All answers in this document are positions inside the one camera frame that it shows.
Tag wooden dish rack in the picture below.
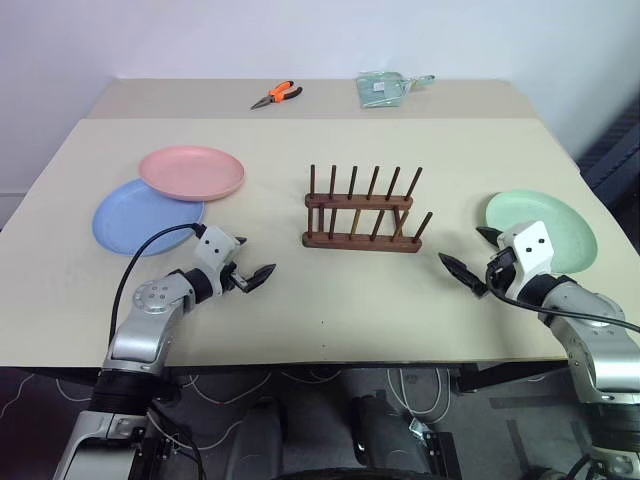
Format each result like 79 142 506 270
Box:
301 163 434 254

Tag dark ribbed radiator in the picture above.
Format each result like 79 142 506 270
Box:
577 94 640 221

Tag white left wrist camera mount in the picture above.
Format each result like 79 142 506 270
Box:
191 225 241 296

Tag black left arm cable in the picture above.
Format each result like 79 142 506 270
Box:
109 222 207 346

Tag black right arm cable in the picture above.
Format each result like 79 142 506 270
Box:
487 267 640 334

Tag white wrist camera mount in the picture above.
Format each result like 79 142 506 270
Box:
498 219 556 302
191 225 241 296

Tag blue plastic plate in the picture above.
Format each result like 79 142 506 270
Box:
91 178 207 258

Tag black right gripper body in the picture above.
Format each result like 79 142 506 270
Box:
483 244 520 297

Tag black table frame bar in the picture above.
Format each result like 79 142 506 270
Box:
451 360 572 395

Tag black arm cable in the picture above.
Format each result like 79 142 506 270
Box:
487 267 640 334
109 222 207 346

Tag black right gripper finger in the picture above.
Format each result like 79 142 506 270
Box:
475 225 504 250
437 251 487 300

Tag white floor cable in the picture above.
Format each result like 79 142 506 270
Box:
385 367 454 417

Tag black metal floor bracket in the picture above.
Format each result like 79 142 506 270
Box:
423 431 464 480

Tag pink plastic plate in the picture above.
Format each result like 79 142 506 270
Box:
138 145 246 203

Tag green packaged dustpan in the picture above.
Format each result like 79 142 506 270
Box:
355 70 437 109

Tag orange handled pliers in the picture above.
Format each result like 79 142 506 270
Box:
249 80 303 112

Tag dark rounded robot leg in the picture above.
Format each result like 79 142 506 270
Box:
349 393 419 474

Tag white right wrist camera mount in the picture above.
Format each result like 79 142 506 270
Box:
498 219 556 302

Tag green plastic plate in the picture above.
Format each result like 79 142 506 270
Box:
484 189 599 276

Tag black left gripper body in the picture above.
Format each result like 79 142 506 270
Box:
215 259 247 296

